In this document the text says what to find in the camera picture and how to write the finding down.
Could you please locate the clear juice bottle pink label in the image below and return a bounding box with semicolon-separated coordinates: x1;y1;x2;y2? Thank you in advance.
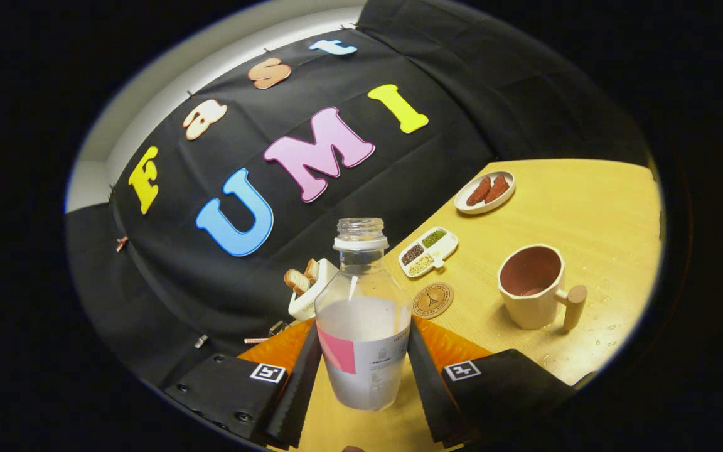
314;217;412;412

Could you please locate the beige cup wooden handle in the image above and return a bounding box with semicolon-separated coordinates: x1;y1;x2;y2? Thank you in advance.
497;244;588;332

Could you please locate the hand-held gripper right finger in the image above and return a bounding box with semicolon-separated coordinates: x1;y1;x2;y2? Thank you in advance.
407;316;579;448

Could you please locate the white divided seasoning tray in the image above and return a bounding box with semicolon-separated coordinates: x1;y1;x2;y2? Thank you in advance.
398;227;459;279

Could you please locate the white toaster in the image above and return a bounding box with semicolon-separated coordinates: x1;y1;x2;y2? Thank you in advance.
288;258;340;322

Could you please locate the round brown coaster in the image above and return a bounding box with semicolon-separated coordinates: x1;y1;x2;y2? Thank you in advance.
412;282;455;320

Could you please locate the red sausage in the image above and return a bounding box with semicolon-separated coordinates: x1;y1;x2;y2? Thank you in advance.
466;176;493;207
484;175;510;203

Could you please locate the white oval plate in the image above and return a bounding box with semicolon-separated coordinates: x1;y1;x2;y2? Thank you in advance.
454;170;516;215

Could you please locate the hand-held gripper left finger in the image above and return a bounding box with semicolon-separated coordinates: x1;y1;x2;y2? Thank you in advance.
164;319;323;449

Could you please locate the wooden table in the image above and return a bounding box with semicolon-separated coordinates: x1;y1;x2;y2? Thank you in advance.
274;158;663;452

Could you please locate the black backdrop cloth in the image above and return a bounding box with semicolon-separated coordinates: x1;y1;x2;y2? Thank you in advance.
65;0;651;390

